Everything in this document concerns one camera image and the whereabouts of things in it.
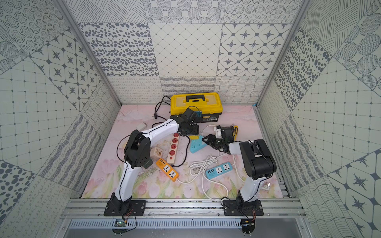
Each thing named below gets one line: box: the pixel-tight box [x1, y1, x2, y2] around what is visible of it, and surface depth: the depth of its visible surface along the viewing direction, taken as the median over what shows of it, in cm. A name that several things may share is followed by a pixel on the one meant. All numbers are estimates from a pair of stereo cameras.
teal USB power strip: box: [205, 162, 233, 180], surface depth 85 cm
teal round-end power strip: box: [189, 134, 208, 154], surface depth 96 cm
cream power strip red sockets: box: [166, 132, 180, 164], surface depth 95 cm
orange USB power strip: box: [155, 157, 180, 182], surface depth 87 cm
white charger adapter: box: [135, 122, 148, 132], surface depth 108 cm
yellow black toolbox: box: [170, 92, 223, 123], surface depth 101 cm
